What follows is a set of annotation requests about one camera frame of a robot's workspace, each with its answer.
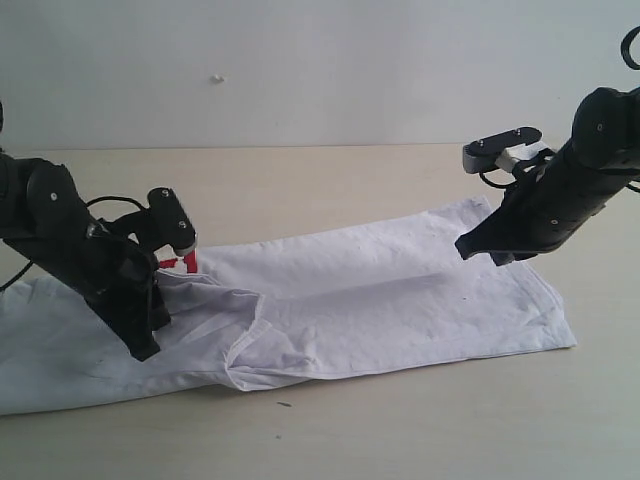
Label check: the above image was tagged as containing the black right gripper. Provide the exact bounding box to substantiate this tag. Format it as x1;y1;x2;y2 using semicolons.
454;144;625;267

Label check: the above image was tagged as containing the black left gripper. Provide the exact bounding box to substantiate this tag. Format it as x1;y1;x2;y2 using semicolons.
9;204;171;362

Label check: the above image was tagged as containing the white t-shirt red lettering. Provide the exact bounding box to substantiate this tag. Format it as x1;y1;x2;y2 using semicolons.
1;198;576;415

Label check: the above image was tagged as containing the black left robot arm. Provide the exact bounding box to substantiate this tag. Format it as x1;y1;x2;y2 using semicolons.
1;153;170;361

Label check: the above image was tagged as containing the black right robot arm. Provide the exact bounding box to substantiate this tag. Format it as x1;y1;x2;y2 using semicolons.
455;88;639;266

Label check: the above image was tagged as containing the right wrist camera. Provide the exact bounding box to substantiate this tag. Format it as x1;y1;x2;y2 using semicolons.
462;127;542;174

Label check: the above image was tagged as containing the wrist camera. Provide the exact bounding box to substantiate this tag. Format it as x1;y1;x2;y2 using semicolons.
462;127;542;174
147;187;197;257

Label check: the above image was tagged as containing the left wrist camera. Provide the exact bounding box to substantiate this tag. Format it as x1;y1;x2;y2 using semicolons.
147;187;197;257

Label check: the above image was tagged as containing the black left camera cable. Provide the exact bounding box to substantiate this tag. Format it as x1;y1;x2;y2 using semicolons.
84;194;149;221

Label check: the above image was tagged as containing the black camera cable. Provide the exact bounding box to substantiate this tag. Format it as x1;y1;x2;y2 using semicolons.
84;194;149;221
619;24;640;71

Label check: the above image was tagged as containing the black right camera cable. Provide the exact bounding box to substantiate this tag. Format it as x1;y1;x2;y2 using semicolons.
619;24;640;71

